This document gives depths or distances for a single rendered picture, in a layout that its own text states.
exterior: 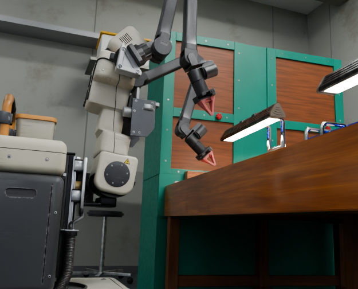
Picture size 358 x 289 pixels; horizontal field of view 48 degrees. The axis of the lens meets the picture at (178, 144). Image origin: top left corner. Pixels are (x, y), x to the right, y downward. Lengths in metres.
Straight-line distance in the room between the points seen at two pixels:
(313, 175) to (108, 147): 0.87
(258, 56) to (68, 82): 2.39
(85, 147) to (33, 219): 3.08
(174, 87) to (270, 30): 3.37
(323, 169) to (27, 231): 0.94
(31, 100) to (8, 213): 3.19
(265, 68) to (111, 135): 1.56
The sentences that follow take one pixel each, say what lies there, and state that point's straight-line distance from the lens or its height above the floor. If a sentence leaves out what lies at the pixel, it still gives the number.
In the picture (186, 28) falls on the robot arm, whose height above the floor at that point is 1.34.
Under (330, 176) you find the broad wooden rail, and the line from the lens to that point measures 0.99.
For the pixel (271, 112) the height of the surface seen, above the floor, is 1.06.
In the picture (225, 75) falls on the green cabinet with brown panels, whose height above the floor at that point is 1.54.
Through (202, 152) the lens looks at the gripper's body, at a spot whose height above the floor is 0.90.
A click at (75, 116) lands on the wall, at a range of 4.51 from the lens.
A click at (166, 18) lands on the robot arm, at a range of 1.73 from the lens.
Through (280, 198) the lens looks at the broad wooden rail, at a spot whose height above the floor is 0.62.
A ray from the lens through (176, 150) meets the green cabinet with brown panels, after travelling 2.51.
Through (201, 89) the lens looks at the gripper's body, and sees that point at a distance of 1.66.
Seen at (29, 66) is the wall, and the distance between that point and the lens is 4.65.
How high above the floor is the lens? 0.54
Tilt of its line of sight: 11 degrees up
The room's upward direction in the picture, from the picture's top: 2 degrees clockwise
